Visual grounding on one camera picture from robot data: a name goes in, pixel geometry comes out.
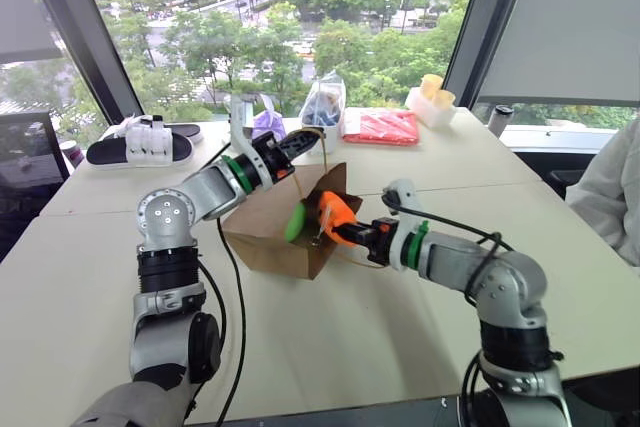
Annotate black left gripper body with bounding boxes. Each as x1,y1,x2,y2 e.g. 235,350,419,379
249,130,297,184

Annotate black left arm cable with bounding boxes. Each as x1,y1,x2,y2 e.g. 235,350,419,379
189,156,249,426

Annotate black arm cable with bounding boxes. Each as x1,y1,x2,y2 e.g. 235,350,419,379
382,190,516,427
189,156,249,426

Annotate white container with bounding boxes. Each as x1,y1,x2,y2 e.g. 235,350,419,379
302,121,339,156

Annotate black chair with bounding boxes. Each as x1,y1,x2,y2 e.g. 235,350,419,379
0,110,70,263
512,149,599,201

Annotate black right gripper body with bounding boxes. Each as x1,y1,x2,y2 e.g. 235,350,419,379
363,215,400,267

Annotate brown paper bag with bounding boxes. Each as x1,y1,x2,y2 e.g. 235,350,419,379
221,127,386,282

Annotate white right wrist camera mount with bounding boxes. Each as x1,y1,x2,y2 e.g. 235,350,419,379
382,179,427,271

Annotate white tumbler with dark lid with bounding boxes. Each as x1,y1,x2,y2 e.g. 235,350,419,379
487,104,514,139

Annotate purple plastic bag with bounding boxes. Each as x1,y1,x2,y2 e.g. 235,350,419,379
251,107,288,144

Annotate white purple cup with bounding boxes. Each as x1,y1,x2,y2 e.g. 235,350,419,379
58,139,87,171

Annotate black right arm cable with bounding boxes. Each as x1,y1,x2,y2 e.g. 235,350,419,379
382,190,516,427

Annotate dark window frame post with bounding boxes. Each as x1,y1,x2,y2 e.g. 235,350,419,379
14,0,145,124
442,0,537,108

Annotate clear plastic bag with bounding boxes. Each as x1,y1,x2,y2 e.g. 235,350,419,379
298,70,348,129

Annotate plastic container yellow items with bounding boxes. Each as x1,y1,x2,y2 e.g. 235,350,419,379
404,86,459,129

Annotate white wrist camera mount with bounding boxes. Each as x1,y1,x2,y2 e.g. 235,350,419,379
382,179,427,271
228,95,275,192

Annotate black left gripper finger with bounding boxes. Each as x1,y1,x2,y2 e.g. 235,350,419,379
289,138,327,164
280,129,326,149

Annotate black white slipper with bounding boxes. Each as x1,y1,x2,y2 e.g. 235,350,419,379
85,121,195,169
107,114,205,146

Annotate green plush toy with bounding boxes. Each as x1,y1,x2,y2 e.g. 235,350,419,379
283,201,309,244

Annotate orange plush toy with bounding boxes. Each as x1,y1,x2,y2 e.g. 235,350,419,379
317,190,359,244

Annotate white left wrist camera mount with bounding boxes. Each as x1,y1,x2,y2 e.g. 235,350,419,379
228,95,275,192

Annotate grey roller blind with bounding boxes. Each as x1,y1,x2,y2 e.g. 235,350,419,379
0,0,65,64
477,0,640,108

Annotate person in white clothing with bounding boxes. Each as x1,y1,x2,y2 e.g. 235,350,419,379
564,115,640,269

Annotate red folded packet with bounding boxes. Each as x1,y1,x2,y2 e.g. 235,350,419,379
342,109,421,148

